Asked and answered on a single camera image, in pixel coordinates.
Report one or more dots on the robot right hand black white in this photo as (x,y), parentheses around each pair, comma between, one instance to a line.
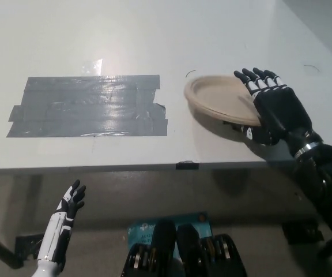
(281,109)

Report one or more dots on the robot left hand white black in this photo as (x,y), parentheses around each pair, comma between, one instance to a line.
(58,225)

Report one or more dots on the beige paper plate stack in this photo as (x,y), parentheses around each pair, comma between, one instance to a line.
(218,96)

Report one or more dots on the teal cardboard box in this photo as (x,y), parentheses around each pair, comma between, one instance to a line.
(143,229)

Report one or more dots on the grey duct tape patch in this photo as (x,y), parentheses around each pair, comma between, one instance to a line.
(91,106)

